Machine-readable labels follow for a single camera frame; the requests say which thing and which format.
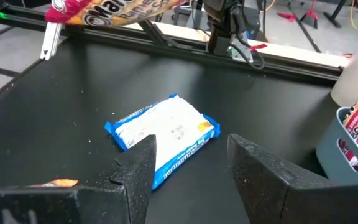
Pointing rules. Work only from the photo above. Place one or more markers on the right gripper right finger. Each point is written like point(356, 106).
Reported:
point(275, 199)

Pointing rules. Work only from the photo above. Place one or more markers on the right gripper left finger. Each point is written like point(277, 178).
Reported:
point(73, 205)

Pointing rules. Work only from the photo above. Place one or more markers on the orange Maruchan ramen pack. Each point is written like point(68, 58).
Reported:
point(61, 183)

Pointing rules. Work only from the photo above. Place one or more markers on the blue Maruchan ramen pack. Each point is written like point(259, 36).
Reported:
point(166, 130)

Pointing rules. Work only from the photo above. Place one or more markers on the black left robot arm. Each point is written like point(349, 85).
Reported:
point(222, 18)

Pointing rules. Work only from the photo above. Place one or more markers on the blue-grey plastic bin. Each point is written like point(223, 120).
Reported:
point(328, 161)

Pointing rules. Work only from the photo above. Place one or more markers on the red tape piece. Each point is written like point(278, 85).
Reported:
point(258, 47)

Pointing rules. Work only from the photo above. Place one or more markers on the red floor stand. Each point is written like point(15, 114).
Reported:
point(311, 14)

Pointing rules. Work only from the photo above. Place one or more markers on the black frame strut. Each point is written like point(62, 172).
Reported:
point(154, 32)

